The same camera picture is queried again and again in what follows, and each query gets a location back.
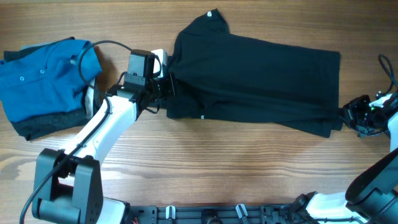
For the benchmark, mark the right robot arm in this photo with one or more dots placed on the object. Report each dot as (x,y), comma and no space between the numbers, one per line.
(372,196)

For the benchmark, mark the black polo shirt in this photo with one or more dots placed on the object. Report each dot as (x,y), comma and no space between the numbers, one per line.
(219,75)

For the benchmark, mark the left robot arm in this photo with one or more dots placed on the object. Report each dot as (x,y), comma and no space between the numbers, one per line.
(68,185)

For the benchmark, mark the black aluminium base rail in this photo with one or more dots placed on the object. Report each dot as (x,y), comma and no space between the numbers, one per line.
(260,214)

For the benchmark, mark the dark grey folded shirt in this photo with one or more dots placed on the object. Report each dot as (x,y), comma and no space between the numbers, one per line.
(38,126)

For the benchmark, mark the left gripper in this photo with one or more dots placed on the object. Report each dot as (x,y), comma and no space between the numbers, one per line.
(170,86)

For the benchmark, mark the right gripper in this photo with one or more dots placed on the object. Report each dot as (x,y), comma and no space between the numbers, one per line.
(349,111)

